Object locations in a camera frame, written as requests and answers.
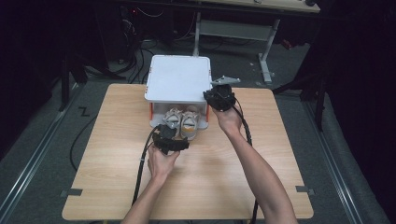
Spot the light desk with white legs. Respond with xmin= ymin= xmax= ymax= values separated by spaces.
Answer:
xmin=191 ymin=0 xmax=321 ymax=85

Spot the bundle of black cables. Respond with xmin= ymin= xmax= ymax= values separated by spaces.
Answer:
xmin=120 ymin=6 xmax=164 ymax=85

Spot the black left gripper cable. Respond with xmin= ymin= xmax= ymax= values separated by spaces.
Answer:
xmin=132 ymin=125 xmax=161 ymax=207

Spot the metal floor rail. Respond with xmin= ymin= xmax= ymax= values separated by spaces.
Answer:
xmin=0 ymin=83 xmax=82 ymax=217
xmin=302 ymin=102 xmax=364 ymax=224

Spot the thin black floor cable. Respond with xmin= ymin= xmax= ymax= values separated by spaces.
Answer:
xmin=69 ymin=114 xmax=98 ymax=172

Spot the black stand leg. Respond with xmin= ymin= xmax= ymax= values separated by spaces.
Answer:
xmin=272 ymin=70 xmax=329 ymax=132
xmin=58 ymin=50 xmax=89 ymax=112

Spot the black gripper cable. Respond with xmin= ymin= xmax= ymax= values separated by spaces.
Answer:
xmin=232 ymin=96 xmax=260 ymax=224
xmin=132 ymin=125 xmax=161 ymax=207

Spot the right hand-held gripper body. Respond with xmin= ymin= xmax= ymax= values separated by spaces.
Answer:
xmin=208 ymin=75 xmax=241 ymax=112

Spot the person's left hand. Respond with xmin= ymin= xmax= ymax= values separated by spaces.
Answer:
xmin=147 ymin=144 xmax=181 ymax=183

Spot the white two-tier shoe rack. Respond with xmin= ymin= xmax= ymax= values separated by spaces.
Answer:
xmin=144 ymin=54 xmax=214 ymax=130

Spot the person's right hand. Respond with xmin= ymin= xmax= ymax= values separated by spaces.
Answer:
xmin=212 ymin=106 xmax=246 ymax=136

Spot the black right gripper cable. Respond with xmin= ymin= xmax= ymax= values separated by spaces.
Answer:
xmin=232 ymin=96 xmax=260 ymax=224

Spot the grey tape strip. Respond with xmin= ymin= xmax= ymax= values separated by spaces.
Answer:
xmin=294 ymin=185 xmax=316 ymax=196
xmin=60 ymin=188 xmax=84 ymax=198

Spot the grey white child sneaker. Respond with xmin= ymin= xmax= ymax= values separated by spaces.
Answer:
xmin=180 ymin=105 xmax=201 ymax=141
xmin=162 ymin=107 xmax=183 ymax=138

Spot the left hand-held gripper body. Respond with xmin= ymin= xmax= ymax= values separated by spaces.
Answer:
xmin=152 ymin=123 xmax=178 ymax=156

